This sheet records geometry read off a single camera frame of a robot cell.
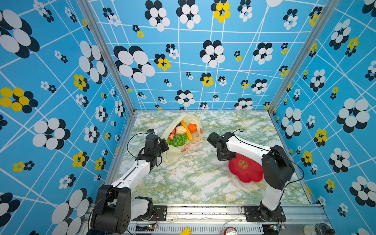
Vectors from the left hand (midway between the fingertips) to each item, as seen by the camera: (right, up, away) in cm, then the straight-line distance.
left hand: (167, 140), depth 89 cm
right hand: (+37, -11, 0) cm, 38 cm away
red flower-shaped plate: (+48, -18, 0) cm, 51 cm away
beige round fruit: (+7, +6, +13) cm, 16 cm away
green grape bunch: (+6, -1, +8) cm, 10 cm away
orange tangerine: (+15, +7, +15) cm, 23 cm away
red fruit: (+2, +5, +13) cm, 14 cm away
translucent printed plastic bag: (+2, -7, 0) cm, 8 cm away
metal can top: (+31, -35, -29) cm, 55 cm away
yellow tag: (+12, -41, -20) cm, 47 cm away
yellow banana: (+12, +4, +16) cm, 20 cm away
